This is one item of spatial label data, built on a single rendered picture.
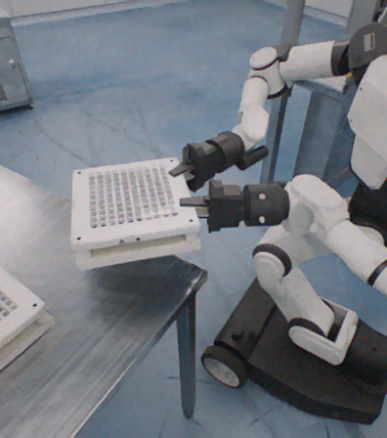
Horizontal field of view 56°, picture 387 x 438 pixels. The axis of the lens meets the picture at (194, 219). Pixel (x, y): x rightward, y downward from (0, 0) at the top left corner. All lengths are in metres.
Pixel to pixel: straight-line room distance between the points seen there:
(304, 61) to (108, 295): 0.79
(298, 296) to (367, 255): 0.72
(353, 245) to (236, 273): 1.32
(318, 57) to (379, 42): 0.15
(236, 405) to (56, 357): 0.99
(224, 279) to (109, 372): 1.28
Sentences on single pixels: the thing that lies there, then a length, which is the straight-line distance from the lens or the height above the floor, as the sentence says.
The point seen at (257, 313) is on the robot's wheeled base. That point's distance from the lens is 1.63.
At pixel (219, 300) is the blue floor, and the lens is 1.88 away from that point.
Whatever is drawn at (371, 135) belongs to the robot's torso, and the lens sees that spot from 0.92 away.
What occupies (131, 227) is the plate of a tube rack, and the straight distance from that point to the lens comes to 0.71.
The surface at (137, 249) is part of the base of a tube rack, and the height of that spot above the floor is 1.01.
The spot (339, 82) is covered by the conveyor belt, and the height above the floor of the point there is 0.84.
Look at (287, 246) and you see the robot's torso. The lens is 1.23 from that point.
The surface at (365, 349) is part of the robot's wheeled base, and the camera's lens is 1.48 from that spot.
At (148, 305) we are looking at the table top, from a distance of 0.82.
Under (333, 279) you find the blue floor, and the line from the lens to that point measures 2.08.
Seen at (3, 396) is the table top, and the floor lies 0.86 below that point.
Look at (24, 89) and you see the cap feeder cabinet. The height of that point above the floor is 0.20.
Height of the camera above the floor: 1.54
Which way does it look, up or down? 43 degrees down
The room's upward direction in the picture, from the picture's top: straight up
